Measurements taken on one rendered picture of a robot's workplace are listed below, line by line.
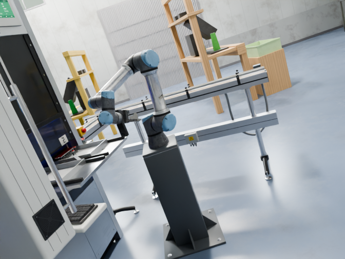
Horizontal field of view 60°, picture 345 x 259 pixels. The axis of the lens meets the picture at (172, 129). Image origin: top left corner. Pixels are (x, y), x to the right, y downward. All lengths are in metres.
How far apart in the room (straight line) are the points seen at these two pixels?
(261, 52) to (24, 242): 4.76
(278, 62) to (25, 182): 4.85
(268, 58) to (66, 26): 6.91
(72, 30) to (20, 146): 9.30
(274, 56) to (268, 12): 5.42
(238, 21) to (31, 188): 9.72
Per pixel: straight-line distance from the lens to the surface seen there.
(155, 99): 1.92
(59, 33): 10.57
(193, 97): 2.80
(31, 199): 1.28
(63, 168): 2.16
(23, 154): 1.27
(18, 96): 1.32
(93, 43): 10.31
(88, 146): 2.41
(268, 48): 5.50
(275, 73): 5.56
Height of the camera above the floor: 1.44
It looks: 16 degrees down
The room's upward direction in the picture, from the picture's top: 19 degrees counter-clockwise
